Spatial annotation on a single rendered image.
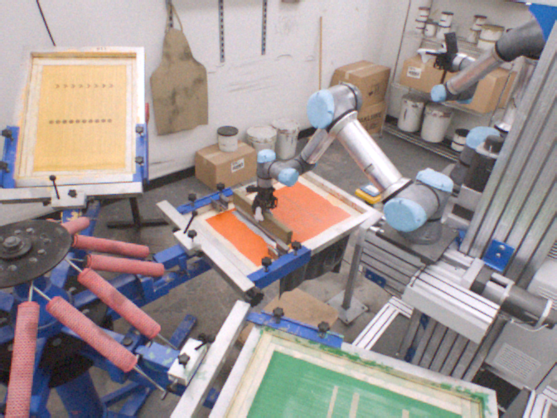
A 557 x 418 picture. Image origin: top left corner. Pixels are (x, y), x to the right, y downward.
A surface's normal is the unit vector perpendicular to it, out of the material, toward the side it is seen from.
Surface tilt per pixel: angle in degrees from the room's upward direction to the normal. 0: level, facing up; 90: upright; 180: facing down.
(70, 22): 90
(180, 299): 0
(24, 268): 0
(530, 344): 90
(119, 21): 90
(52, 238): 0
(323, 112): 86
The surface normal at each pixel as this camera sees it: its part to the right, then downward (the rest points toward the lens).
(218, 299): 0.05, -0.81
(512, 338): -0.65, 0.41
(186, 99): 0.18, 0.54
